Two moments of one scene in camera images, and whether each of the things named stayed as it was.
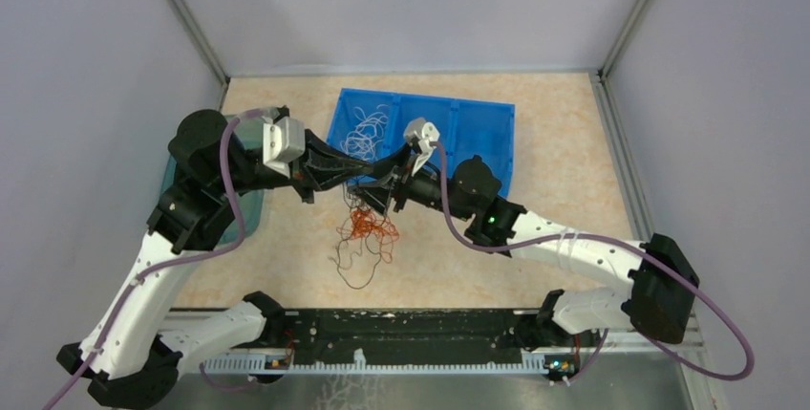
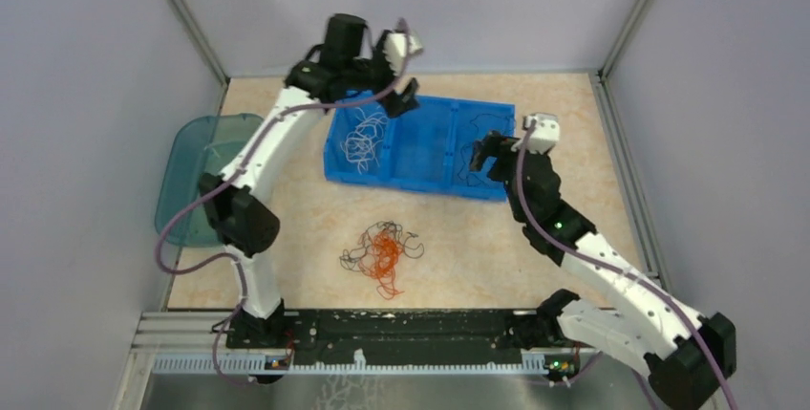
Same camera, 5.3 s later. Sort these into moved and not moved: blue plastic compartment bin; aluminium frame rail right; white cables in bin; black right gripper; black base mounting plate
Moved: black right gripper
Not moved: black base mounting plate; aluminium frame rail right; white cables in bin; blue plastic compartment bin
